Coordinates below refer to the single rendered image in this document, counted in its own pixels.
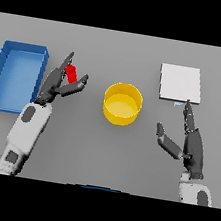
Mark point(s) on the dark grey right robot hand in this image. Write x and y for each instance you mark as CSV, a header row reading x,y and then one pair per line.
x,y
194,146

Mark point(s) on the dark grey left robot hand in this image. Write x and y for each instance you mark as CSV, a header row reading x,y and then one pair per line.
x,y
53,81

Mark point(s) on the red beaker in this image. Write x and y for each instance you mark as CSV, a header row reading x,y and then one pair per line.
x,y
71,74

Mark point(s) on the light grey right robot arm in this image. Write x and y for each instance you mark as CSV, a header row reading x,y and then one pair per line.
x,y
192,193

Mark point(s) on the pale square measuring scale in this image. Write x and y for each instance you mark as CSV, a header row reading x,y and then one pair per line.
x,y
180,83

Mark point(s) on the yellow bowl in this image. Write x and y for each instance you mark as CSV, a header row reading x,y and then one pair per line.
x,y
122,104

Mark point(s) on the blue tray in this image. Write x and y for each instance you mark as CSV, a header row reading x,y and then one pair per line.
x,y
16,76

